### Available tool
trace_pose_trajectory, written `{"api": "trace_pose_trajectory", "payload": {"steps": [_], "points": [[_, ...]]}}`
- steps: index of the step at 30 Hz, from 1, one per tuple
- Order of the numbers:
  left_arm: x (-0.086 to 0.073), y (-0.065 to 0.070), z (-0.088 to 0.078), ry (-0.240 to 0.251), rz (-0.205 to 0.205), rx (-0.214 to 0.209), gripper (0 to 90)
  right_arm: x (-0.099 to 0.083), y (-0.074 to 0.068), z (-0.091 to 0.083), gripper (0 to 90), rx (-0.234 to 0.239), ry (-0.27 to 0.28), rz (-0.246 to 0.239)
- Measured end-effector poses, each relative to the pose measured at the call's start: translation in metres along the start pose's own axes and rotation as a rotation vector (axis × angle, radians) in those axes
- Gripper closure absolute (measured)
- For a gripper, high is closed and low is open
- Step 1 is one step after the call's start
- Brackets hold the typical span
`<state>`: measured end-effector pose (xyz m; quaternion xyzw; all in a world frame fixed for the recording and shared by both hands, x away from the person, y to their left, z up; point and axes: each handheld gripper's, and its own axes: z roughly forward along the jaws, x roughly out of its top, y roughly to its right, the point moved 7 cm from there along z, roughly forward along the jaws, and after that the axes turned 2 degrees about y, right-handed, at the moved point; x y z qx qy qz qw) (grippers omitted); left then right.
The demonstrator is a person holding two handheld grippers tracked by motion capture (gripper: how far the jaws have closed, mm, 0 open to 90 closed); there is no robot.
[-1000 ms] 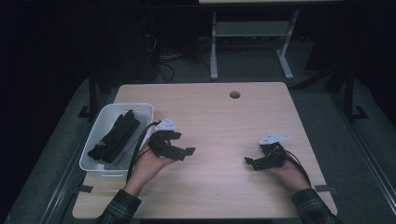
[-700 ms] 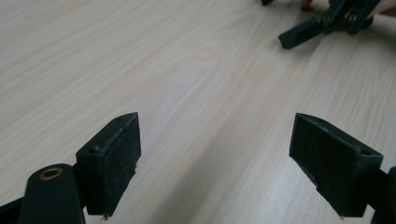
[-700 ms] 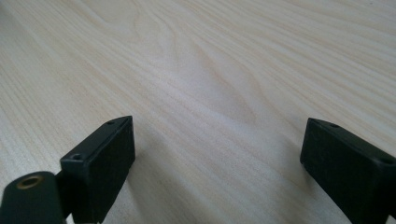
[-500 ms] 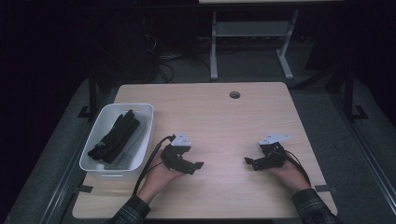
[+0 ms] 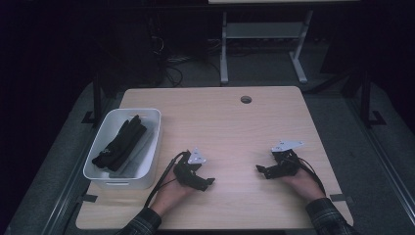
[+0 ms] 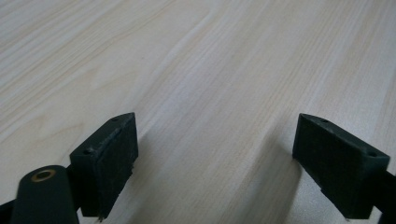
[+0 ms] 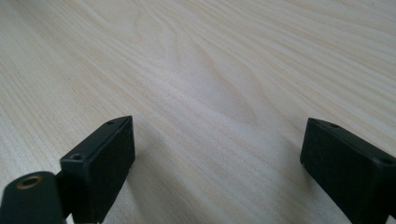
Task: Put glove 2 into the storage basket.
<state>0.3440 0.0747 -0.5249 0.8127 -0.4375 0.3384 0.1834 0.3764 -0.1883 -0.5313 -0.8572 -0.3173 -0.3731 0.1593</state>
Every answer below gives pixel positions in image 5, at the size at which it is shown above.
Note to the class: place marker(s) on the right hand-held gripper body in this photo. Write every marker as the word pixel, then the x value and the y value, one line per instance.
pixel 284 164

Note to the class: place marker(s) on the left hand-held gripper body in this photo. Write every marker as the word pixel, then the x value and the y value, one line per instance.
pixel 189 174

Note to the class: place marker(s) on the white plastic bin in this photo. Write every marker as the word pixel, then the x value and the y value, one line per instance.
pixel 98 137

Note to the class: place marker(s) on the person's left hand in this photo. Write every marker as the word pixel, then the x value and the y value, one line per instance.
pixel 173 196

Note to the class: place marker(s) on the person's right hand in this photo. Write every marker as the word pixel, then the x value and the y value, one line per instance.
pixel 306 186

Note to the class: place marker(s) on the black metal stand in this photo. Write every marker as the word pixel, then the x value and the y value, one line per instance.
pixel 97 98
pixel 367 98

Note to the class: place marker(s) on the white metal table frame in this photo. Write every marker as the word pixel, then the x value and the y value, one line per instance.
pixel 261 30

